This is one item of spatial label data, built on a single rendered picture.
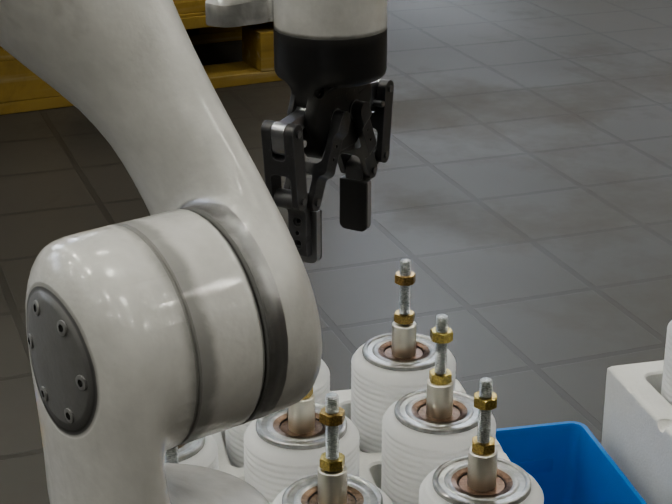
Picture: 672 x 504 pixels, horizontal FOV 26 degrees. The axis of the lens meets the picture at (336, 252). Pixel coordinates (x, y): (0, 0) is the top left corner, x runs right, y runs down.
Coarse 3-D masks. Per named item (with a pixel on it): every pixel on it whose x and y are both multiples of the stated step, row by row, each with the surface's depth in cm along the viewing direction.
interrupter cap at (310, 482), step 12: (300, 480) 111; (312, 480) 112; (348, 480) 112; (360, 480) 111; (288, 492) 110; (300, 492) 110; (312, 492) 110; (348, 492) 110; (360, 492) 110; (372, 492) 110
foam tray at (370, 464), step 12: (456, 384) 143; (348, 396) 140; (348, 408) 140; (360, 456) 130; (372, 456) 130; (504, 456) 130; (228, 468) 128; (240, 468) 128; (360, 468) 128; (372, 468) 129; (372, 480) 126
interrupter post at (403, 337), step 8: (392, 328) 132; (400, 328) 131; (408, 328) 131; (392, 336) 132; (400, 336) 131; (408, 336) 131; (392, 344) 132; (400, 344) 132; (408, 344) 132; (392, 352) 133; (400, 352) 132; (408, 352) 132
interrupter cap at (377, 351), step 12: (384, 336) 136; (420, 336) 136; (372, 348) 133; (384, 348) 134; (420, 348) 134; (432, 348) 133; (372, 360) 131; (384, 360) 131; (396, 360) 131; (408, 360) 131; (420, 360) 131; (432, 360) 131
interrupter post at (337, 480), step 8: (320, 472) 108; (328, 472) 107; (336, 472) 107; (344, 472) 108; (320, 480) 108; (328, 480) 107; (336, 480) 107; (344, 480) 108; (320, 488) 108; (328, 488) 108; (336, 488) 108; (344, 488) 108; (320, 496) 108; (328, 496) 108; (336, 496) 108; (344, 496) 108
